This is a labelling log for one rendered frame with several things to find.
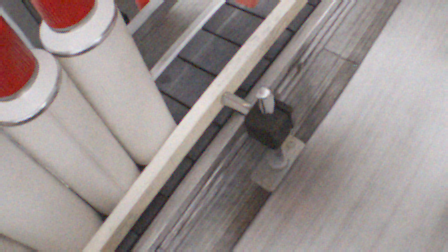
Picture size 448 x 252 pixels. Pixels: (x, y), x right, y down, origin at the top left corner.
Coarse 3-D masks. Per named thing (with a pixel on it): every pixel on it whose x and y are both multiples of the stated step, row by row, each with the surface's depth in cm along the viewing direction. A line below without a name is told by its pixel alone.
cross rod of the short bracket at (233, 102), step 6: (222, 96) 39; (228, 96) 39; (234, 96) 39; (222, 102) 39; (228, 102) 39; (234, 102) 39; (240, 102) 39; (246, 102) 39; (234, 108) 39; (240, 108) 39; (246, 108) 38
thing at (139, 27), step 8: (152, 0) 39; (160, 0) 38; (168, 0) 39; (176, 0) 40; (144, 8) 38; (152, 8) 38; (160, 8) 38; (168, 8) 39; (136, 16) 38; (144, 16) 38; (152, 16) 38; (160, 16) 39; (128, 24) 37; (136, 24) 37; (144, 24) 38; (152, 24) 38; (136, 32) 37; (144, 32) 38; (136, 40) 38
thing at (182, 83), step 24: (264, 0) 48; (312, 0) 48; (216, 24) 47; (240, 24) 47; (192, 48) 46; (216, 48) 46; (240, 48) 45; (168, 72) 45; (192, 72) 45; (216, 72) 44; (264, 72) 46; (168, 96) 44; (192, 96) 43; (240, 96) 43; (216, 120) 42; (144, 168) 40; (168, 192) 39; (144, 216) 38
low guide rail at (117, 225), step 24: (288, 0) 43; (264, 24) 42; (288, 24) 44; (264, 48) 42; (240, 72) 40; (216, 96) 39; (192, 120) 38; (168, 144) 37; (192, 144) 39; (168, 168) 37; (144, 192) 35; (120, 216) 34; (96, 240) 34; (120, 240) 35
